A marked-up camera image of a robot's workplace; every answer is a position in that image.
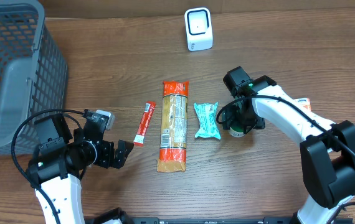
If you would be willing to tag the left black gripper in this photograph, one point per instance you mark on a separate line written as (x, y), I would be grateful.
(105, 153)

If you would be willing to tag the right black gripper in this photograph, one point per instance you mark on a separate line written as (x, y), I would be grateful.
(227, 116)

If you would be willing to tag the red stick sachet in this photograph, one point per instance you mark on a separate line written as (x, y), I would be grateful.
(145, 120)

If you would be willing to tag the green lid jar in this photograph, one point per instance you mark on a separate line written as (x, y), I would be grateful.
(237, 131)

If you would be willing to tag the teal tissue packet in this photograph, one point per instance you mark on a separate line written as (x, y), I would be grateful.
(206, 114)

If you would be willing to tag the red snack package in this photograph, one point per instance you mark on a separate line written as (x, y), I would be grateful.
(173, 142)

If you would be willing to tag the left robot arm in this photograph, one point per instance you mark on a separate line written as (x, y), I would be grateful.
(62, 158)

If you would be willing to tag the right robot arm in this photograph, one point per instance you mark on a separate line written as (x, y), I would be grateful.
(327, 149)

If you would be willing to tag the white barcode scanner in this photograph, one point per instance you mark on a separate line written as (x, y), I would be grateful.
(198, 26)

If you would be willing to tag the grey plastic mesh basket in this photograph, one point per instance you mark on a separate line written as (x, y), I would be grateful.
(33, 71)

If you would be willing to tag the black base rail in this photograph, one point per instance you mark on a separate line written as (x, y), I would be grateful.
(265, 220)

